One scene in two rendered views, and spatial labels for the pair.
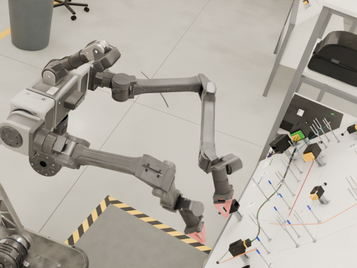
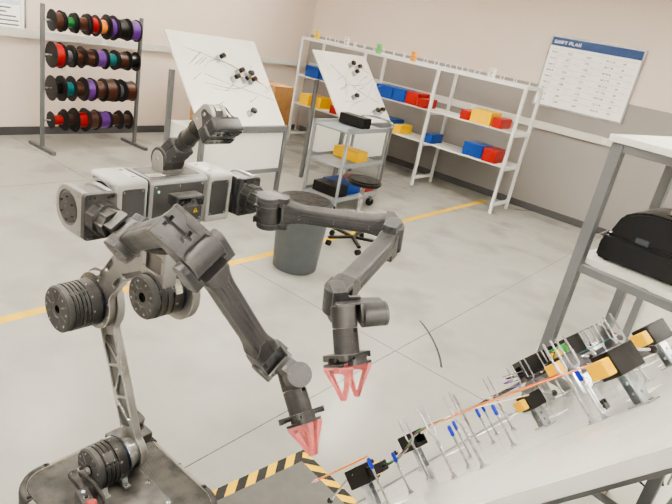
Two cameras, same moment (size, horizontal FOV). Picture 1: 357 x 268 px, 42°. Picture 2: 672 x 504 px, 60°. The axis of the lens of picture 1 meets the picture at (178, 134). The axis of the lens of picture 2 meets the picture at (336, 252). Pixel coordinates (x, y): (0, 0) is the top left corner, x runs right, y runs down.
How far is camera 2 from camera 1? 0.92 m
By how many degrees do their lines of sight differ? 29
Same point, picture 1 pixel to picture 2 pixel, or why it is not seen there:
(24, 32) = (285, 249)
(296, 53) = not seen: hidden behind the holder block
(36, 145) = (87, 217)
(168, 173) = (203, 242)
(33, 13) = (299, 227)
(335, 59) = (642, 239)
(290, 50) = (646, 319)
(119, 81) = (263, 196)
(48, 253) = (165, 483)
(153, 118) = (414, 375)
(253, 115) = not seen: hidden behind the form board
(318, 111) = not seen: hidden behind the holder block
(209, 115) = (372, 252)
